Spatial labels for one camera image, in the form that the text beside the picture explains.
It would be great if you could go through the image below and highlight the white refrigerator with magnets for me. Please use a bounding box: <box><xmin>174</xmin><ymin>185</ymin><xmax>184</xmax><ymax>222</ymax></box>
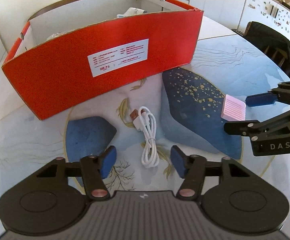
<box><xmin>238</xmin><ymin>0</ymin><xmax>290</xmax><ymax>40</ymax></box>

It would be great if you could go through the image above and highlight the clear bag of bread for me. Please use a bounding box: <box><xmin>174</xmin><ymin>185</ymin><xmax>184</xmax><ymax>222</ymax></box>
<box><xmin>46</xmin><ymin>32</ymin><xmax>67</xmax><ymax>41</ymax></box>

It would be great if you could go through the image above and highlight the black chair with jacket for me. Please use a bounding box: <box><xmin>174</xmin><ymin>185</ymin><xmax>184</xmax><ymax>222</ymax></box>
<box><xmin>234</xmin><ymin>21</ymin><xmax>290</xmax><ymax>78</ymax></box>

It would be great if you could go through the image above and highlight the pink ribbed box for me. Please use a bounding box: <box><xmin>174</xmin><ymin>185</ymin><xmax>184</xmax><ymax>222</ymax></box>
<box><xmin>221</xmin><ymin>94</ymin><xmax>246</xmax><ymax>121</ymax></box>

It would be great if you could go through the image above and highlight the white usb cable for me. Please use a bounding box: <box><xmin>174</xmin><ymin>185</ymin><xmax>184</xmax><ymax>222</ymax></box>
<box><xmin>130</xmin><ymin>106</ymin><xmax>160</xmax><ymax>169</ymax></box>

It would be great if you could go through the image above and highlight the white grey tissue pack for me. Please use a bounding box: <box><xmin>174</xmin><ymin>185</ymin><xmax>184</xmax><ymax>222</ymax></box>
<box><xmin>117</xmin><ymin>7</ymin><xmax>147</xmax><ymax>18</ymax></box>

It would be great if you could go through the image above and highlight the red white cardboard box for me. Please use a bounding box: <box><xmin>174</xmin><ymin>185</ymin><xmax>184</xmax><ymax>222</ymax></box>
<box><xmin>2</xmin><ymin>0</ymin><xmax>204</xmax><ymax>120</ymax></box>

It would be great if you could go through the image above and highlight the brown wooden chair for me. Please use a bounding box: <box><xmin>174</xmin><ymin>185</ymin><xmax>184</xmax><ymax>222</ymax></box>
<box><xmin>28</xmin><ymin>0</ymin><xmax>80</xmax><ymax>21</ymax></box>

